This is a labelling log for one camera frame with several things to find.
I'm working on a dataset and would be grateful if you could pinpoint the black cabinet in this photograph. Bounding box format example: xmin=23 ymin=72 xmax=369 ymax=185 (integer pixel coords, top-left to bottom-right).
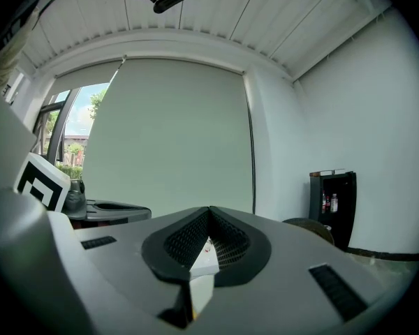
xmin=308 ymin=168 xmax=358 ymax=251

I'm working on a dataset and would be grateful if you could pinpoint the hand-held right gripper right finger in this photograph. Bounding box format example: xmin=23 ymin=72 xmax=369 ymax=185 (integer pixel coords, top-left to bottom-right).
xmin=194 ymin=205 xmax=385 ymax=335

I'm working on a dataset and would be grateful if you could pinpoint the narrow grey roller blind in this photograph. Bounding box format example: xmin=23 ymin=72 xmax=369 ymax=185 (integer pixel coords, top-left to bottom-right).
xmin=53 ymin=58 xmax=124 ymax=98

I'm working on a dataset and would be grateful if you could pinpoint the wide grey roller blind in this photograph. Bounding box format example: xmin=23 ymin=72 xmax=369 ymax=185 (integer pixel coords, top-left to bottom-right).
xmin=82 ymin=57 xmax=256 ymax=220

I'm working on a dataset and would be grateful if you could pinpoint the black window frame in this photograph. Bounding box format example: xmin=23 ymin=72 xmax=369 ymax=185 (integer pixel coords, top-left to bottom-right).
xmin=31 ymin=87 xmax=83 ymax=164

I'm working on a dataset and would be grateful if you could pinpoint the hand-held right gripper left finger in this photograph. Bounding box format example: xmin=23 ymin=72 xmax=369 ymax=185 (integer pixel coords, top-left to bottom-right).
xmin=46 ymin=206 xmax=211 ymax=335

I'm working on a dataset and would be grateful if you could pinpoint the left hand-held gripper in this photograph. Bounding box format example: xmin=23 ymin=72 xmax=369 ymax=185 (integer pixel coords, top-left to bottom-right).
xmin=0 ymin=80 xmax=152 ymax=225

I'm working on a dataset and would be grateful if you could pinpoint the person's beige shirt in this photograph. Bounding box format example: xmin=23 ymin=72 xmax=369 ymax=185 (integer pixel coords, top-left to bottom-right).
xmin=0 ymin=0 xmax=40 ymax=96

